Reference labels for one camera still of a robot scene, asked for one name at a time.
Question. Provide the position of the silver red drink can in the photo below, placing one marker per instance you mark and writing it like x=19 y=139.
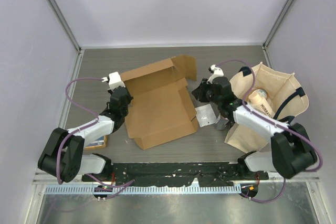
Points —
x=223 y=123

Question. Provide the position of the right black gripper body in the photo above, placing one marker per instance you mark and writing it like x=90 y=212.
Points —
x=213 y=98

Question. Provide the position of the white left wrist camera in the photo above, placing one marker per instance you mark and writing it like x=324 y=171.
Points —
x=113 y=80

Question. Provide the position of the beige canvas tote bag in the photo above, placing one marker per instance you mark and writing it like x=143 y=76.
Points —
x=284 y=94

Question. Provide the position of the yellow sponge with blue label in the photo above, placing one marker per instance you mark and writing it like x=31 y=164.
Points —
x=97 y=144

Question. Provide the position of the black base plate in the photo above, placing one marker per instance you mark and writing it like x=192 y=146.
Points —
x=208 y=174

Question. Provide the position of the brown cardboard box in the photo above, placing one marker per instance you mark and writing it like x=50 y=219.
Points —
x=161 y=109

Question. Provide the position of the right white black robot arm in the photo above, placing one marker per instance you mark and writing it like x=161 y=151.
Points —
x=291 y=150

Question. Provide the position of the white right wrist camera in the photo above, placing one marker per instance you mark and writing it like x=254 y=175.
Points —
x=216 y=72

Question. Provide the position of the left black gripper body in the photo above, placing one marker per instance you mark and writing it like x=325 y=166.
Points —
x=125 y=111

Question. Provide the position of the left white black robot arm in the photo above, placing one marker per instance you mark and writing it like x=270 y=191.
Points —
x=63 y=155

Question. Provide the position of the clear plastic sachet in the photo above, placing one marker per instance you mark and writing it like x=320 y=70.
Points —
x=205 y=115

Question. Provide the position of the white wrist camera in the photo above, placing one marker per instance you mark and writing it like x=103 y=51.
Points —
x=216 y=72
x=113 y=80

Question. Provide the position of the peach tube in bag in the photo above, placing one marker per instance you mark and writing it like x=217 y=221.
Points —
x=258 y=100

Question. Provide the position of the perforated cable duct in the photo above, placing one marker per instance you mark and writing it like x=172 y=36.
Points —
x=85 y=189

